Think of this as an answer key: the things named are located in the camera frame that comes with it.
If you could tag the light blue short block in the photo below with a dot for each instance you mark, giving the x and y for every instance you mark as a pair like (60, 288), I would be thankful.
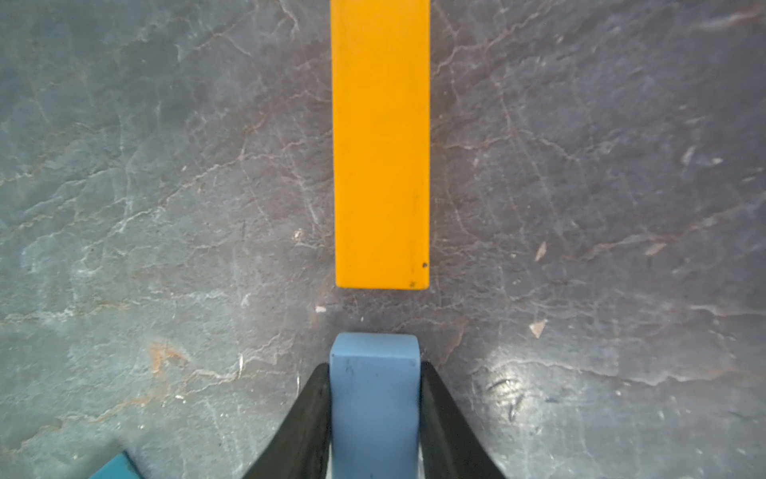
(375, 398)

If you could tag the yellow-orange block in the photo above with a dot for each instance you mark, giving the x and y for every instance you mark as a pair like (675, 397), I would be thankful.
(380, 54)

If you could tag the light blue long block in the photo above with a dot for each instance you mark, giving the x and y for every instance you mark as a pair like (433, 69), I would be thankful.
(119, 467)

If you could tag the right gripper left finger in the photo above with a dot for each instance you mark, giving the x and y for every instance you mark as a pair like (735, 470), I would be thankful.
(300, 447)

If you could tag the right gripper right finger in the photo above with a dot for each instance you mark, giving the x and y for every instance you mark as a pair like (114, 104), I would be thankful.
(449, 446)

